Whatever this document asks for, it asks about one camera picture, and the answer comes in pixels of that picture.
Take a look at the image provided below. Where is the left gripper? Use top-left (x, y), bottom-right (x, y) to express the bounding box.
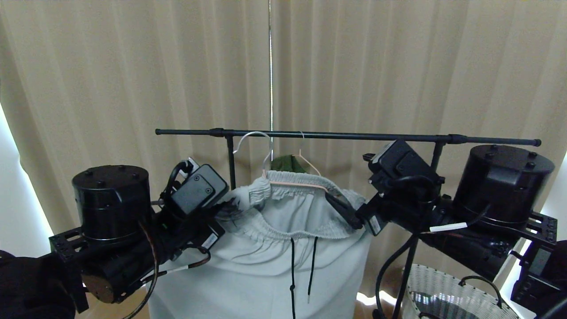
top-left (82, 208), bottom-right (225, 304)

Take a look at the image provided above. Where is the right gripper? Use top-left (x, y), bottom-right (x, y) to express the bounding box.
top-left (355, 195), bottom-right (443, 236)

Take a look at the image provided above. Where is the pale grey garment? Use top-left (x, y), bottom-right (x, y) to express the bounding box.
top-left (147, 171), bottom-right (373, 319)

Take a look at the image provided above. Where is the pink clothes hanger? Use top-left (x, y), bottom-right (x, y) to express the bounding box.
top-left (233, 131), bottom-right (330, 194)
top-left (296, 131), bottom-right (322, 178)

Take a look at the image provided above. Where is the green printed sleeveless shirt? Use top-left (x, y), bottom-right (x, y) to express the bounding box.
top-left (270, 154), bottom-right (310, 174)

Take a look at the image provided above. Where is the black clothes rack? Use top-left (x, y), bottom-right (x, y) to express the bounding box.
top-left (155, 128), bottom-right (542, 319)

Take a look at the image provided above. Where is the white laundry basket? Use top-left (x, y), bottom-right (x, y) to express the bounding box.
top-left (402, 264), bottom-right (521, 319)

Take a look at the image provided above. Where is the beige curtain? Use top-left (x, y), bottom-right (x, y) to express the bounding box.
top-left (0, 0), bottom-right (567, 306)

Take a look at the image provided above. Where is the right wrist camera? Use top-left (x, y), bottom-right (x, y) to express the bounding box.
top-left (363, 140), bottom-right (445, 204)

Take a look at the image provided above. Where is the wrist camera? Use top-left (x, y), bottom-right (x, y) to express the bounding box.
top-left (171, 164), bottom-right (229, 217)
top-left (363, 140), bottom-right (445, 204)

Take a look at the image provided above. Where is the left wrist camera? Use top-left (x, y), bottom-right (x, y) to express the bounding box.
top-left (171, 164), bottom-right (229, 217)

